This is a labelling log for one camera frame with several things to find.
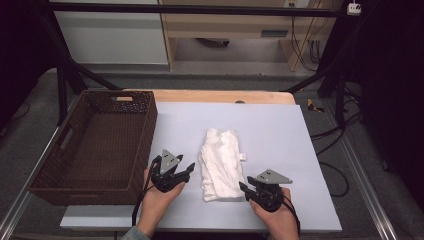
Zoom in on yellow and black tape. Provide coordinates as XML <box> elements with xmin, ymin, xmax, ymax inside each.
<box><xmin>306</xmin><ymin>98</ymin><xmax>326</xmax><ymax>114</ymax></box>

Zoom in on left hand-held gripper cable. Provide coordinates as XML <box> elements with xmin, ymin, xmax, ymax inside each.
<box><xmin>131</xmin><ymin>156</ymin><xmax>159</xmax><ymax>228</ymax></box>

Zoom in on hand-held gripper cable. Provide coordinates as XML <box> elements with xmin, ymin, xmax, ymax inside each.
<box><xmin>282</xmin><ymin>196</ymin><xmax>302</xmax><ymax>236</ymax></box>
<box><xmin>131</xmin><ymin>156</ymin><xmax>159</xmax><ymax>228</ymax></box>

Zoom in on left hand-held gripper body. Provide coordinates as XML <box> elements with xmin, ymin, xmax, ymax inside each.
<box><xmin>149</xmin><ymin>149</ymin><xmax>191</xmax><ymax>194</ymax></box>

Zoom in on white cabinet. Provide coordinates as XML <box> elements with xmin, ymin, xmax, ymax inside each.
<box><xmin>49</xmin><ymin>0</ymin><xmax>169</xmax><ymax>66</ymax></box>

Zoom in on bundle of black floor cables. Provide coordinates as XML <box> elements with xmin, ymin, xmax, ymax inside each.
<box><xmin>309</xmin><ymin>84</ymin><xmax>364</xmax><ymax>157</ymax></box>

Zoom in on black horizontal frame bar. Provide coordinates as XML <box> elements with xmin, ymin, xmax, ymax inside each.
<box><xmin>49</xmin><ymin>1</ymin><xmax>351</xmax><ymax>18</ymax></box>

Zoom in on right hand-held gripper cable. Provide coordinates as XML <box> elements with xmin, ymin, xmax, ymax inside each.
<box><xmin>282</xmin><ymin>196</ymin><xmax>302</xmax><ymax>236</ymax></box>

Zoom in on light wooden desk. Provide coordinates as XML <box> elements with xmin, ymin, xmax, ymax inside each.
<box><xmin>158</xmin><ymin>0</ymin><xmax>345</xmax><ymax>73</ymax></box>

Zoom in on black looped floor cable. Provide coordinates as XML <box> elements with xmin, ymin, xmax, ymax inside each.
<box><xmin>318</xmin><ymin>161</ymin><xmax>350</xmax><ymax>198</ymax></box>

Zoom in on aluminium rail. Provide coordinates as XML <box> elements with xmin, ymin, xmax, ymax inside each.
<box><xmin>328</xmin><ymin>109</ymin><xmax>399</xmax><ymax>240</ymax></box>
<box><xmin>0</xmin><ymin>96</ymin><xmax>81</xmax><ymax>240</ymax></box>

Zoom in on small white device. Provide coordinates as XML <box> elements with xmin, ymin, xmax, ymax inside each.
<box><xmin>346</xmin><ymin>2</ymin><xmax>363</xmax><ymax>17</ymax></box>

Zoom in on white baby romper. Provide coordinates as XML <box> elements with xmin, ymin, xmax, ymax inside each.
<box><xmin>198</xmin><ymin>128</ymin><xmax>248</xmax><ymax>203</ymax></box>

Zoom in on black metal stand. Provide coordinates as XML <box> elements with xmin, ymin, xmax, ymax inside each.
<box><xmin>36</xmin><ymin>9</ymin><xmax>123</xmax><ymax>127</ymax></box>
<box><xmin>283</xmin><ymin>0</ymin><xmax>381</xmax><ymax>130</ymax></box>

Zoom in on brown woven basket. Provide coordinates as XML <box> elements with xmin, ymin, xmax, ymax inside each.
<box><xmin>27</xmin><ymin>89</ymin><xmax>159</xmax><ymax>206</ymax></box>

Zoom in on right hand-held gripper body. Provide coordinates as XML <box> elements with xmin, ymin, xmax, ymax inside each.
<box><xmin>251</xmin><ymin>169</ymin><xmax>294</xmax><ymax>213</ymax></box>

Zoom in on person's left hand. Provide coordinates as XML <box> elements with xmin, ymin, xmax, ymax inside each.
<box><xmin>137</xmin><ymin>168</ymin><xmax>187</xmax><ymax>235</ymax></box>

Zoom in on black curtain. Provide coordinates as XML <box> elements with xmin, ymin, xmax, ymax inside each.
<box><xmin>346</xmin><ymin>0</ymin><xmax>424</xmax><ymax>214</ymax></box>

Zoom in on black cables under desk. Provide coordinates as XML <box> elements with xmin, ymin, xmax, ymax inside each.
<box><xmin>289</xmin><ymin>15</ymin><xmax>323</xmax><ymax>73</ymax></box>

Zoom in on person's right hand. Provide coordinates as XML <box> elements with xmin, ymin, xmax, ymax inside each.
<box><xmin>249</xmin><ymin>187</ymin><xmax>301</xmax><ymax>240</ymax></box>

